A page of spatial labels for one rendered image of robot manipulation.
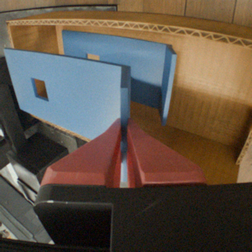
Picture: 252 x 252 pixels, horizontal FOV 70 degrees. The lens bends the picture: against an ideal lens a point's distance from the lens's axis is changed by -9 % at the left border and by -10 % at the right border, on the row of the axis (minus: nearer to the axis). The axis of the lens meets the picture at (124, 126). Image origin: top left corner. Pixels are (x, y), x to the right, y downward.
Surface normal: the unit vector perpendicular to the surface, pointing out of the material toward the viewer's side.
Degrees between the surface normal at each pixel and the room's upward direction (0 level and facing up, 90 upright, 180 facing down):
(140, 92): 0
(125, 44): 0
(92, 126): 1
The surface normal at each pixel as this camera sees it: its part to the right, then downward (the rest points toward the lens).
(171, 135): 0.00, -0.81
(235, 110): -0.52, 0.51
